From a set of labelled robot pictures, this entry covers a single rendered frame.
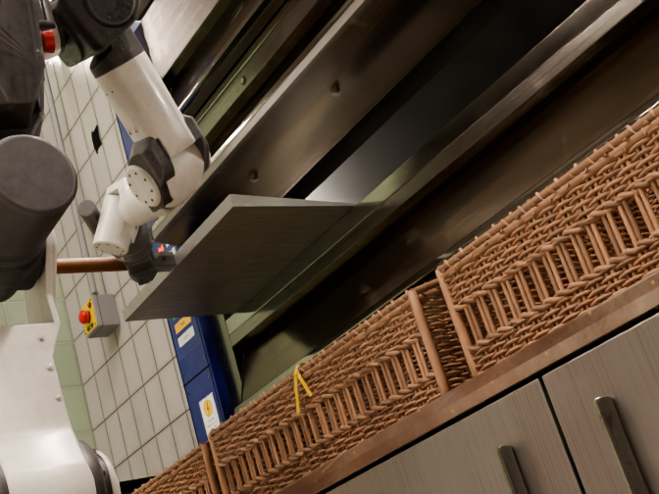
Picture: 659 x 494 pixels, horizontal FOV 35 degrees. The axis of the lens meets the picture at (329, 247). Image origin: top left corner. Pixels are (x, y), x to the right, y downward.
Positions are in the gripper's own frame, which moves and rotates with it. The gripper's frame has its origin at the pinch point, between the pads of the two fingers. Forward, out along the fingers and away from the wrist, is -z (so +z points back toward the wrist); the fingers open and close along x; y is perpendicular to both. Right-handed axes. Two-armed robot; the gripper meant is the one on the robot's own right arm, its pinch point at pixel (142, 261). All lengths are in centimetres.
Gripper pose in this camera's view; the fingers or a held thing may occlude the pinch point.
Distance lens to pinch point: 220.3
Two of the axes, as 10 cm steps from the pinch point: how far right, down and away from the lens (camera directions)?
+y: -9.6, 2.8, -0.7
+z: -0.4, -3.6, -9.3
